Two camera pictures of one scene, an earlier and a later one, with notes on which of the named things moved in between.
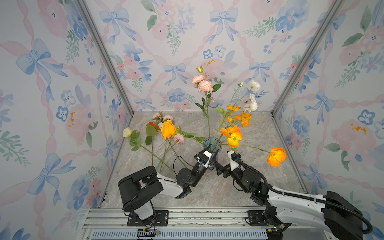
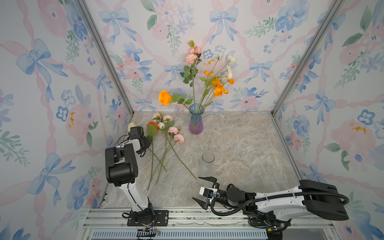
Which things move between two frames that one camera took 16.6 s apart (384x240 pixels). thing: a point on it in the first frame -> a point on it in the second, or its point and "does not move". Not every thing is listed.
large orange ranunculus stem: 168,130 -> 165,98
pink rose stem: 166,117 does not move
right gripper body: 235,176 -> 223,199
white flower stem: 244,101 -> 231,60
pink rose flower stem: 203,84 -> 191,70
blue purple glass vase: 216,144 -> 196,125
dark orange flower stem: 151,130 does not move
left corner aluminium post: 100,37 does not move
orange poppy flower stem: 228,129 -> 214,88
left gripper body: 209,166 -> 146,142
